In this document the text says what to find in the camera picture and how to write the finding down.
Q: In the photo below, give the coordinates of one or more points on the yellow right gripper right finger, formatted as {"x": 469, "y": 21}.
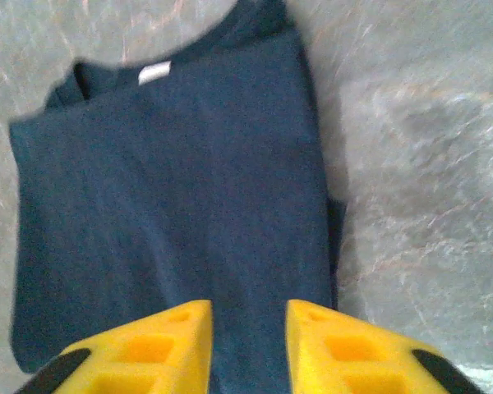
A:
{"x": 308, "y": 361}

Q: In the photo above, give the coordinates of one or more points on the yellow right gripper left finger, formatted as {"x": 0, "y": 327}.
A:
{"x": 189, "y": 361}

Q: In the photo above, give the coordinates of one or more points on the navy blue t-shirt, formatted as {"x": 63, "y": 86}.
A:
{"x": 168, "y": 184}

